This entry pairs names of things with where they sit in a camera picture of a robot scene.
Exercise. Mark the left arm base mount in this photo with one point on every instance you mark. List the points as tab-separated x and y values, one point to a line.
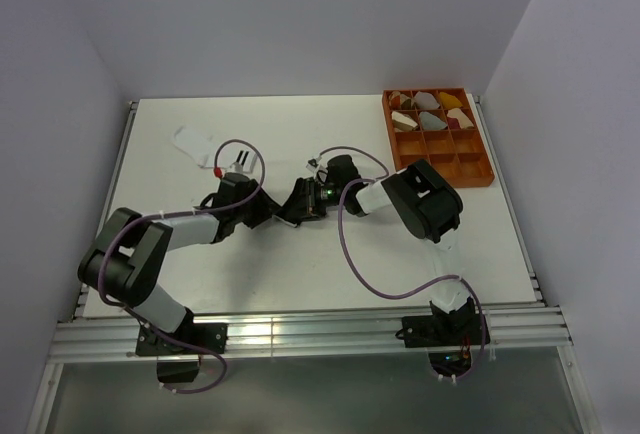
198	339

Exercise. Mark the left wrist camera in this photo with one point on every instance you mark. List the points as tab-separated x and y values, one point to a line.
240	161

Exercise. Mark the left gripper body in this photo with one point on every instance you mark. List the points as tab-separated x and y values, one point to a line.
256	208

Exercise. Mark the pink maroon rolled sock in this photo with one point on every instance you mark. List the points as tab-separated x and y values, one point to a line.
457	119

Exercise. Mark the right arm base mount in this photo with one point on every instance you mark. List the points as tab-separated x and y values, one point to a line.
432	331

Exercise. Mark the yellow rolled sock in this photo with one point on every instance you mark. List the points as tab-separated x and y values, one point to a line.
449	101

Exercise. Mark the aluminium front rail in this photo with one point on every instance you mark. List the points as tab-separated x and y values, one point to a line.
356	332

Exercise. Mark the grey white rolled sock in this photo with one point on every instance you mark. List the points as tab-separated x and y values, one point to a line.
426	101

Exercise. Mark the orange compartment tray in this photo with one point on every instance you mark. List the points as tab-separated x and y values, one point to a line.
459	156

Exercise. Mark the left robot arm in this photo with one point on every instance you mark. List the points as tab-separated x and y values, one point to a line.
124	261

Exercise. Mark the brown orange rolled sock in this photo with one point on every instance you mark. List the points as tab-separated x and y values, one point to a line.
400	100

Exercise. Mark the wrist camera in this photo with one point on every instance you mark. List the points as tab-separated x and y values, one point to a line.
315	166
240	161

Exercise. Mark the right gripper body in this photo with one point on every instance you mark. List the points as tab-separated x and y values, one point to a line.
321	198

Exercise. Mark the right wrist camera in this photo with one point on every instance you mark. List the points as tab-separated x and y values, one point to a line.
315	166

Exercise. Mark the white sock black stripes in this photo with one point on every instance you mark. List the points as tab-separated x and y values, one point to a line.
199	148

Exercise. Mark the white brown rolled sock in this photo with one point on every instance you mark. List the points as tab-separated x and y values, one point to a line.
403	122

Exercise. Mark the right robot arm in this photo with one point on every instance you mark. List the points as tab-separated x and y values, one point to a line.
428	206

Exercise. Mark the grey teal rolled sock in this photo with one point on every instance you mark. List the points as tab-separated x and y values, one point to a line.
431	122

